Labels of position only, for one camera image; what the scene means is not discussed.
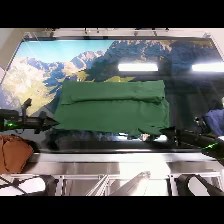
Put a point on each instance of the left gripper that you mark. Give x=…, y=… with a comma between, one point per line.
x=41, y=122

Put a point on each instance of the green T-shirt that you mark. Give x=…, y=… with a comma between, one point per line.
x=113, y=110

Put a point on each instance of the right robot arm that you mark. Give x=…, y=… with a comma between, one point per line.
x=193, y=138

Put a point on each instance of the brown garment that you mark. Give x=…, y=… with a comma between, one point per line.
x=15, y=153

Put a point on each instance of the blue garment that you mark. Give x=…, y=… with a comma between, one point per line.
x=216, y=121

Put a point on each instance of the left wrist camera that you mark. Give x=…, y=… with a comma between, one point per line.
x=26, y=106

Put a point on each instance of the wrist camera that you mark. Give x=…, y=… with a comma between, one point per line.
x=26, y=106
x=199, y=121

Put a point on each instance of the silver frame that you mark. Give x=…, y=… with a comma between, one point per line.
x=100, y=166

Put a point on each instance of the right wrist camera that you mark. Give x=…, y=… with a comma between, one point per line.
x=199, y=121

